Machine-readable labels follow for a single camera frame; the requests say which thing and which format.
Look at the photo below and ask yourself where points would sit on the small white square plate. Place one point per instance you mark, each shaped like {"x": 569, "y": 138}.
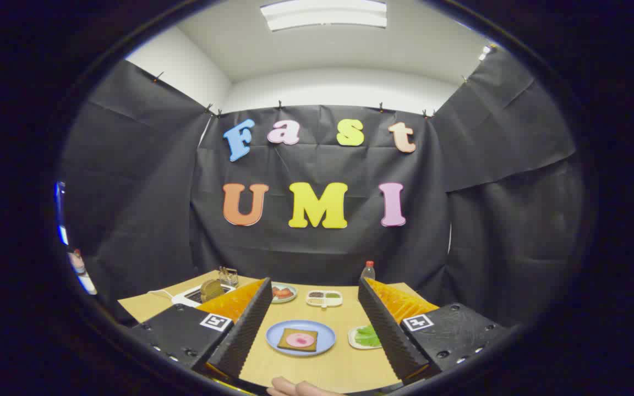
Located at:
{"x": 352, "y": 340}

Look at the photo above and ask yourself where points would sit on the brown bread slice with ham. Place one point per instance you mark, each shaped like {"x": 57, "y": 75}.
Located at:
{"x": 284, "y": 344}

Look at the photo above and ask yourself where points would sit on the pale green plate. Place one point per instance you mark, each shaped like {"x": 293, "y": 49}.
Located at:
{"x": 289, "y": 300}

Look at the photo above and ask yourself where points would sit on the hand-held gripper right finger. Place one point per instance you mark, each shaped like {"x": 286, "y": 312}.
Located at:
{"x": 388, "y": 335}

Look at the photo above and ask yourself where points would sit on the white side table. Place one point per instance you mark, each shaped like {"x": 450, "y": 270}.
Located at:
{"x": 87, "y": 284}

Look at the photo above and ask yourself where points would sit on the brown toast slice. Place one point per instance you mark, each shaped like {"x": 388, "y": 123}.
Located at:
{"x": 211, "y": 290}

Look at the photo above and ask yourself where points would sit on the blue plate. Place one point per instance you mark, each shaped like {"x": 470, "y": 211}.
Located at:
{"x": 273, "y": 338}

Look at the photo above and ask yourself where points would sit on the pink ham slice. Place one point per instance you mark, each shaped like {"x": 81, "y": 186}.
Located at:
{"x": 299, "y": 340}

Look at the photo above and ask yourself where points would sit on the ceiling light panel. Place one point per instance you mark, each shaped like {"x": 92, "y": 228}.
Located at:
{"x": 322, "y": 14}

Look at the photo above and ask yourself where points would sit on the red tomato slice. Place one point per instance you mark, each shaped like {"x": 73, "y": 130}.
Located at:
{"x": 283, "y": 293}

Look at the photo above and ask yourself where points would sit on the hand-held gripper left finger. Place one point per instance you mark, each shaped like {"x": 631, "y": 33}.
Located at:
{"x": 245, "y": 335}

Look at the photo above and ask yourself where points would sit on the clear bottle red cap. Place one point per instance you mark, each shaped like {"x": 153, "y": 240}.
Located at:
{"x": 368, "y": 272}

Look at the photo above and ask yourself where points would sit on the white divided seasoning tray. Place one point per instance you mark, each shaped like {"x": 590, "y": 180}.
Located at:
{"x": 323, "y": 301}

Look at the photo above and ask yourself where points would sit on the white toaster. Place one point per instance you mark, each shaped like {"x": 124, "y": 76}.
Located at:
{"x": 187, "y": 297}

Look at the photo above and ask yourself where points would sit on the green lettuce leaf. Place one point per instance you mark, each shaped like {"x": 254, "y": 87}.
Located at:
{"x": 367, "y": 336}

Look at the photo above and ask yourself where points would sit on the black backdrop cloth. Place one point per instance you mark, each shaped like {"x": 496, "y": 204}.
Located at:
{"x": 322, "y": 253}

